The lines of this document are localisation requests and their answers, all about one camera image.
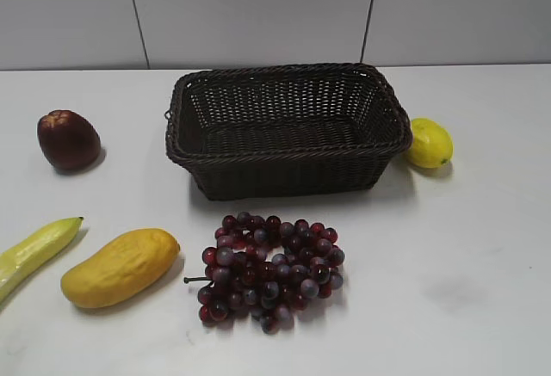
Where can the red grape bunch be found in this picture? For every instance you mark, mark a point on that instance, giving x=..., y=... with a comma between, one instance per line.
x=269, y=270

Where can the dark brown wicker basket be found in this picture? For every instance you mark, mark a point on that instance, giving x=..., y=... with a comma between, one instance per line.
x=286, y=130

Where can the yellow banana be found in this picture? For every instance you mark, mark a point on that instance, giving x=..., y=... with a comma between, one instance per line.
x=23, y=259

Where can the yellow lemon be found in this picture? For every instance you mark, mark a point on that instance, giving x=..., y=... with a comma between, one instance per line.
x=432, y=146

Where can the dark red apple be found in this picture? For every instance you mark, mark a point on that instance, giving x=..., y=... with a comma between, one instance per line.
x=68, y=141

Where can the yellow mango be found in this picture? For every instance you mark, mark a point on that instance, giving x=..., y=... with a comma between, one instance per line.
x=122, y=268

